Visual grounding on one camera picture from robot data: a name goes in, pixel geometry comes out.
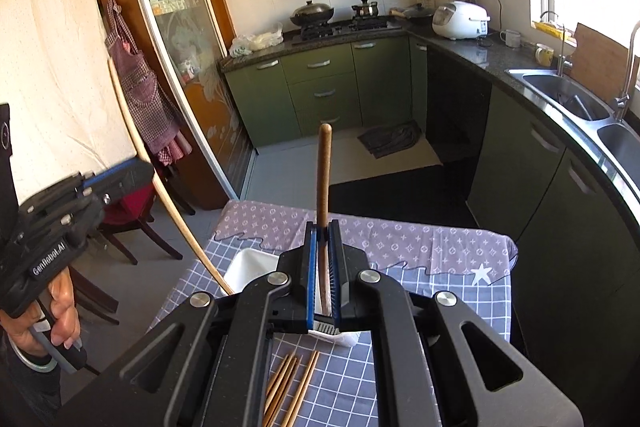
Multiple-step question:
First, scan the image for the white hanging cloth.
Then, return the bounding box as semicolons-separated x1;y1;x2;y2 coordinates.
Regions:
0;0;146;208

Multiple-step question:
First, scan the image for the beige floor mat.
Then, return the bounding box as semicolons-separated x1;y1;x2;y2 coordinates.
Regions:
327;139;443;185

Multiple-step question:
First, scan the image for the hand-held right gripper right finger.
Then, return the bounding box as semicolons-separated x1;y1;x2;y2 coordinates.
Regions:
329;219;584;427

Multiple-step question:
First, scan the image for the yellow tray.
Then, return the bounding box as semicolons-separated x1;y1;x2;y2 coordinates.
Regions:
532;19;571;40

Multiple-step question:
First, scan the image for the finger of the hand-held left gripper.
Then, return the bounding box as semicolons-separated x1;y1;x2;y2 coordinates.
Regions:
20;159;143;220
60;161;156;238

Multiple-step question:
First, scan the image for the small steel faucet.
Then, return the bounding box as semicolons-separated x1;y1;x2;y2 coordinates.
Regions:
540;11;573;80

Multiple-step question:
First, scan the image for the black gas stove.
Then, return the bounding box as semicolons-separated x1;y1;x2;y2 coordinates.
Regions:
291;17;403;45

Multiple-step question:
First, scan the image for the frosted glass sliding door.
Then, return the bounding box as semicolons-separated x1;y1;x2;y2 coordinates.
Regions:
120;0;258;208

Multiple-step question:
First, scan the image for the green drawer cabinet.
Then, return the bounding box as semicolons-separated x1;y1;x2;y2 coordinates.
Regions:
222;37;431;150

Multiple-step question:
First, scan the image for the dark pan with lid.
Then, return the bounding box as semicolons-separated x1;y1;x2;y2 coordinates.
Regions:
402;3;436;26

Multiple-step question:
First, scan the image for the white plastic bag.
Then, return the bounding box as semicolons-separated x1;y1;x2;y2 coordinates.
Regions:
230;23;284;58

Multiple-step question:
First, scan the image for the dark floor cloth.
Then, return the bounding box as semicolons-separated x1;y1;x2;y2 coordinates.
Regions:
357;121;421;159

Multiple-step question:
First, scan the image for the purple patterned cloth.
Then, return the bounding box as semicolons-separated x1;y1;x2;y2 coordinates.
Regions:
214;199;518;288

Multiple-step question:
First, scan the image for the brown wooden chopstick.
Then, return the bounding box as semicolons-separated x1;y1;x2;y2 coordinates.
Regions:
286;350;321;427
279;353;316;427
264;354;292;403
262;356;298;427
269;358;303;427

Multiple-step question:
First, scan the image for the wooden utensil handle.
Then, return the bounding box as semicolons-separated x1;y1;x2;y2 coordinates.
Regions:
315;123;335;315

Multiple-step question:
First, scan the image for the blue checkered tablecloth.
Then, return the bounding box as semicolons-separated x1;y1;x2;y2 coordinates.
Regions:
147;237;513;427

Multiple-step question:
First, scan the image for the wooden cutting board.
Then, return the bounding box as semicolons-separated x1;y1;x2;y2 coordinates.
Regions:
570;23;640;105

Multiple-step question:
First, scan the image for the long light wooden utensil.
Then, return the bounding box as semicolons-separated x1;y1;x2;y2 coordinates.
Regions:
108;61;235;297

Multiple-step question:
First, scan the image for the green counter cabinet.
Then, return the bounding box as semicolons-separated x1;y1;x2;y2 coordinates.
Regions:
425;42;640;408

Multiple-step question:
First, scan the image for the person's left hand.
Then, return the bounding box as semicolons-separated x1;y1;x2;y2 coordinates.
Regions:
0;269;83;360

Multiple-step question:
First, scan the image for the black wok with lid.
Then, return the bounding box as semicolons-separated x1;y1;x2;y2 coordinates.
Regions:
290;0;335;28

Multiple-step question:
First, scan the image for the dark wooden chair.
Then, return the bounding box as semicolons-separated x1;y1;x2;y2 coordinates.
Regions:
65;252;121;328

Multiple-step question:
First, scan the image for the wooden chair with red cloth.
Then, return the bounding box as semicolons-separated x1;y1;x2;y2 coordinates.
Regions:
100;167;197;265

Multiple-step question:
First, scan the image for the checkered apron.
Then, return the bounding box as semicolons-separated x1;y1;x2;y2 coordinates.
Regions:
104;0;193;166

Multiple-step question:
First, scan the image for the steel double sink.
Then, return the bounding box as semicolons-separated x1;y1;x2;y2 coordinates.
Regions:
505;67;640;188

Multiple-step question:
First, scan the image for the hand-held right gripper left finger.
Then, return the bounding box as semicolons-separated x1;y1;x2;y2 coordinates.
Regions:
100;222;322;427

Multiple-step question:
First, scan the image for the black kettle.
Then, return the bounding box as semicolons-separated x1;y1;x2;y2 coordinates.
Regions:
351;0;379;20

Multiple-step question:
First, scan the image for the tall steel faucet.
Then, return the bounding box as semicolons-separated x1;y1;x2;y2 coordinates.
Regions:
614;21;640;122

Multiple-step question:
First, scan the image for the person's left forearm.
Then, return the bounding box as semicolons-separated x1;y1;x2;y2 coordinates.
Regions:
0;347;63;427

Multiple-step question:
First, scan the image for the white rice cooker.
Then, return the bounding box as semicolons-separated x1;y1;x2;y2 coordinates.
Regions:
432;0;492;41

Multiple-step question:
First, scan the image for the white plastic utensil holder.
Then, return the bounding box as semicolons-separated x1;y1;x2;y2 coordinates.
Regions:
223;248;361;348

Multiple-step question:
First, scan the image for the dark granite countertop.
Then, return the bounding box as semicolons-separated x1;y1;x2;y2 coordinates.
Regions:
217;19;640;228

